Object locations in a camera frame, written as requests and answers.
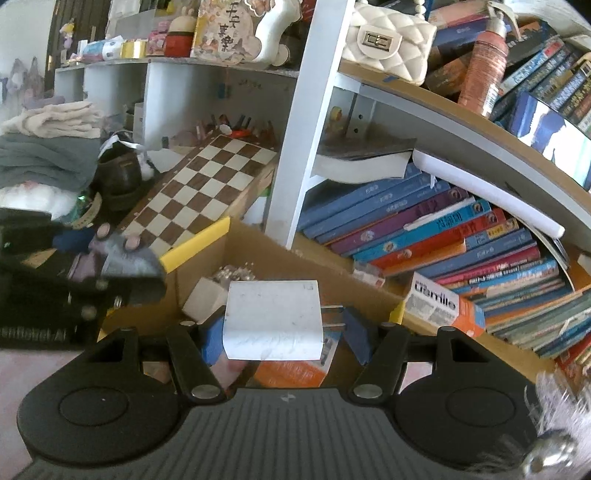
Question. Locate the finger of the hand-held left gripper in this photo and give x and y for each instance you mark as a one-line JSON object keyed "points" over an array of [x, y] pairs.
{"points": [[74, 240], [138, 290]]}

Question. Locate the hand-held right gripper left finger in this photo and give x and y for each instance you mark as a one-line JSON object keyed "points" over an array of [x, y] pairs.
{"points": [[212, 341]]}

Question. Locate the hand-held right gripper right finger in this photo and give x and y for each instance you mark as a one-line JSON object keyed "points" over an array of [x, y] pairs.
{"points": [[358, 337]]}

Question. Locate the white rectangular block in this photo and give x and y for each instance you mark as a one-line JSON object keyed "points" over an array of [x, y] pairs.
{"points": [[203, 297]]}

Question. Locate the white charger plug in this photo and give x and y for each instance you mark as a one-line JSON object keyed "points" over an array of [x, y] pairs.
{"points": [[272, 318]]}

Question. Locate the clear plastic wrap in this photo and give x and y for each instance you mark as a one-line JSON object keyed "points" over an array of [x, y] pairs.
{"points": [[233, 273]]}

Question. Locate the orange white carton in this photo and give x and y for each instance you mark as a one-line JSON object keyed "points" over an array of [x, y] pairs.
{"points": [[438, 307], [286, 374]]}

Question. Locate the yellow cardboard box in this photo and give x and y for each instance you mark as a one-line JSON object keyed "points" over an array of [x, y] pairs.
{"points": [[258, 254]]}

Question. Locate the small red white box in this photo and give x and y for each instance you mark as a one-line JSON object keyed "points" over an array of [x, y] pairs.
{"points": [[369, 274]]}

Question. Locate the dark brown leather shoe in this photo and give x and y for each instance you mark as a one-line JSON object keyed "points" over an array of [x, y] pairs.
{"points": [[120, 177]]}

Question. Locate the pink checked table mat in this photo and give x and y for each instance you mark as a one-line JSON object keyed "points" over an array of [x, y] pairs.
{"points": [[18, 392]]}

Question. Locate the grey folded cloth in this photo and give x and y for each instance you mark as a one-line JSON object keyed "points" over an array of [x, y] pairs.
{"points": [[41, 161]]}

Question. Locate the wooden chessboard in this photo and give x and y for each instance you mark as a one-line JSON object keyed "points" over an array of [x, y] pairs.
{"points": [[203, 189]]}

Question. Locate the beige folded towel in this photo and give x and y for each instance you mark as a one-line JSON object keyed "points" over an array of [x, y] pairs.
{"points": [[55, 120]]}

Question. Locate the row of books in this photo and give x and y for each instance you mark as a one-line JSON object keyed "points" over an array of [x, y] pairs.
{"points": [[540, 60], [438, 240]]}

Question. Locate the thick paperback book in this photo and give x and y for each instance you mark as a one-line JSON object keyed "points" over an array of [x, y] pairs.
{"points": [[364, 164]]}

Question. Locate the white flat pad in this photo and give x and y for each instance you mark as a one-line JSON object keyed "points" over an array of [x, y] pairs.
{"points": [[485, 189]]}

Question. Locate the white bookshelf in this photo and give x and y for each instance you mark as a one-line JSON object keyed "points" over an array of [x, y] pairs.
{"points": [[300, 138]]}

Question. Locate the red round doll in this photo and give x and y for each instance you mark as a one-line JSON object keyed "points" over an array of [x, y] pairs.
{"points": [[179, 41]]}

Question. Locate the blue-framed tablet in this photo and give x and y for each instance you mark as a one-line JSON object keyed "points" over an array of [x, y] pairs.
{"points": [[554, 134]]}

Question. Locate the white quilted handbag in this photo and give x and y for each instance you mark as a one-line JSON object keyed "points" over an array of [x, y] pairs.
{"points": [[392, 41]]}

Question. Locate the pink spray bottle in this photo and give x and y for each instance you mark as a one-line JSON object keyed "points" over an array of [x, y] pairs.
{"points": [[482, 64]]}

